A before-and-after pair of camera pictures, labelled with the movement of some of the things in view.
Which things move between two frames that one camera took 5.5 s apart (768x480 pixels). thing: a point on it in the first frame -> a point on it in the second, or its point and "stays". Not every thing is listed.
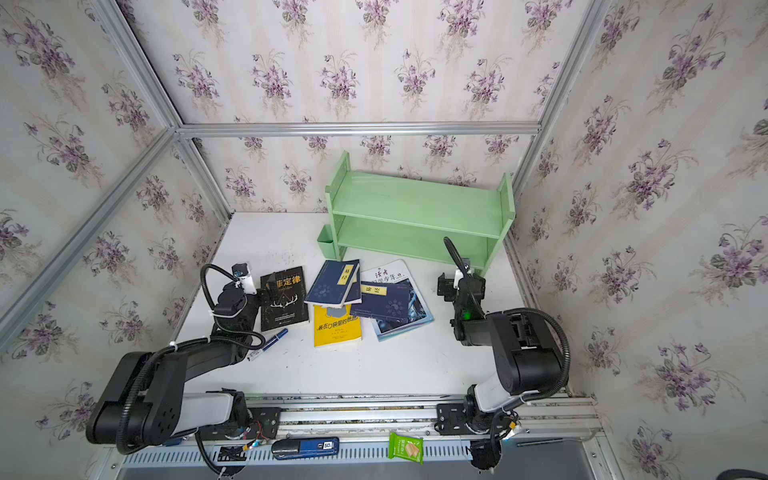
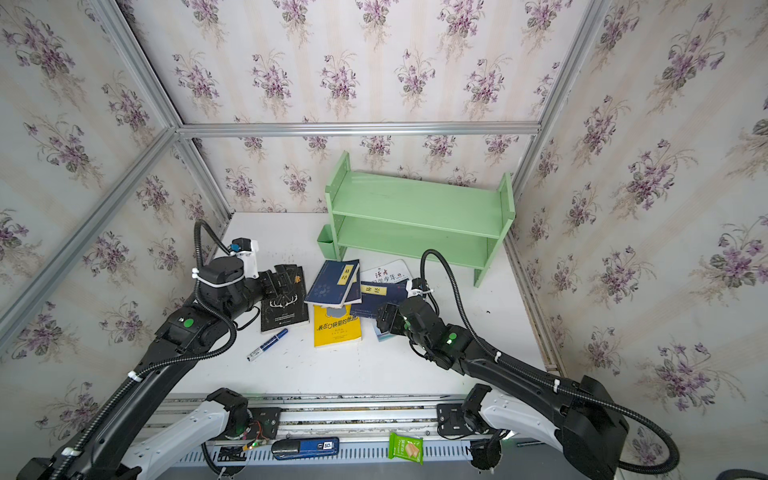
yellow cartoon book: (335, 325) stays
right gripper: (459, 282) -> (389, 318)
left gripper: (237, 293) -> (274, 283)
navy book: (332, 283) stays
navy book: (354, 292) stays
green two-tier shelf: (412, 215) stays
